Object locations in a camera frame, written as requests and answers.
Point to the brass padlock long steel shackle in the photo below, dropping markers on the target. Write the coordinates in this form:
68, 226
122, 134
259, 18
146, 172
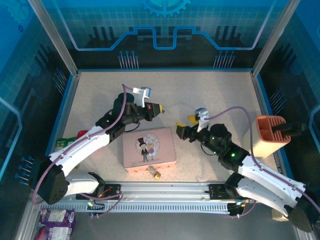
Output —
157, 175

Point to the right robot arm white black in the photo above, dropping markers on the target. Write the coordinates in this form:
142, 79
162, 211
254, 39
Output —
270, 185

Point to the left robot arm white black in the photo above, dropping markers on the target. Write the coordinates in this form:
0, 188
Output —
80, 147

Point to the pink tin box cartoon couple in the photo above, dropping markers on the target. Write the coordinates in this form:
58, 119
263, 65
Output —
148, 147

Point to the cream orange utensil holder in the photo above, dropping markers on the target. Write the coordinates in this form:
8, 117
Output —
265, 142

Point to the red round toy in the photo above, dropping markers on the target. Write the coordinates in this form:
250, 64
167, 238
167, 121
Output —
82, 134

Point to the green snack packet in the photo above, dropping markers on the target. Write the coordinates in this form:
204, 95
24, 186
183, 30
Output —
63, 142

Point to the tan small block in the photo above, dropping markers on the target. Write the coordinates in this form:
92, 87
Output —
278, 216

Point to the purple snack packet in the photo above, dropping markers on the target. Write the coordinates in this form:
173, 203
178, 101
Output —
51, 232
58, 217

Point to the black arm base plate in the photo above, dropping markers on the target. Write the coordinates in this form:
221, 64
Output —
217, 191
112, 191

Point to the aluminium mounting rail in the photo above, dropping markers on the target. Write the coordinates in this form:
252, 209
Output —
165, 190

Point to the aluminium frame post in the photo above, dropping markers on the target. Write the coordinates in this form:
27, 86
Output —
53, 37
273, 37

